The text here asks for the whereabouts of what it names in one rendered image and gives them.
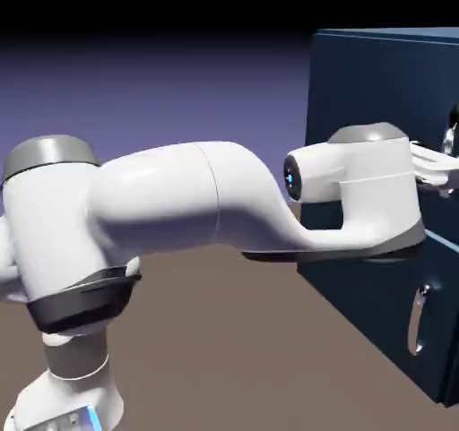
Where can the dark blue cabinet door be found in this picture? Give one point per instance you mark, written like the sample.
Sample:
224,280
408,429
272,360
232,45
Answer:
439,79
444,294

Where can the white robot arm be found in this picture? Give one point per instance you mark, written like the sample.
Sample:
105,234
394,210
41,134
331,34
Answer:
172,194

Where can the dark blue cabinet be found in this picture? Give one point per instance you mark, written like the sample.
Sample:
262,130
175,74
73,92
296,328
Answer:
358,97

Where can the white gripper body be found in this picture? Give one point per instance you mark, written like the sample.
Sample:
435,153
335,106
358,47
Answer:
435,167

